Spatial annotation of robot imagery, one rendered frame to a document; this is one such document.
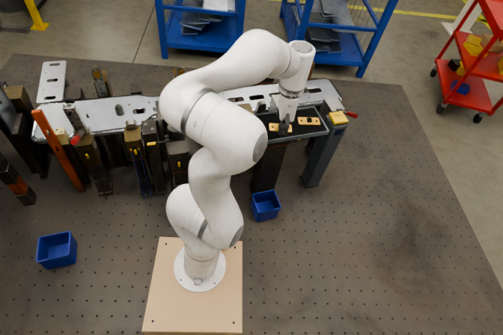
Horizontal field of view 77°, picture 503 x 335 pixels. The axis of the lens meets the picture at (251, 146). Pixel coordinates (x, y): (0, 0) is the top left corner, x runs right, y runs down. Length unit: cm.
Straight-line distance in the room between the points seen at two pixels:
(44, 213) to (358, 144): 158
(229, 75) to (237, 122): 9
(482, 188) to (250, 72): 282
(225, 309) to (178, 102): 82
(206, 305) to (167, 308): 13
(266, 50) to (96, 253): 111
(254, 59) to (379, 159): 138
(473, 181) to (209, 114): 286
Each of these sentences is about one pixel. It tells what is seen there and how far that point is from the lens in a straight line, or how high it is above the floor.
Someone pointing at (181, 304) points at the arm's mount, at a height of 81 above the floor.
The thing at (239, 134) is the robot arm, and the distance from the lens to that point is 54.
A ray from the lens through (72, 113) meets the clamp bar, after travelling 122.
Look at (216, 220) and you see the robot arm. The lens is 81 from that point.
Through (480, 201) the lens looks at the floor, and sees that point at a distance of 313.
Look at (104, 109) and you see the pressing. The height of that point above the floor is 100.
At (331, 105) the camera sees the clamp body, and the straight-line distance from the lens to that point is 149.
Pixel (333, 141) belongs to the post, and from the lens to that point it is 134.
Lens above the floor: 199
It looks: 50 degrees down
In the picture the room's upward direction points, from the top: 10 degrees clockwise
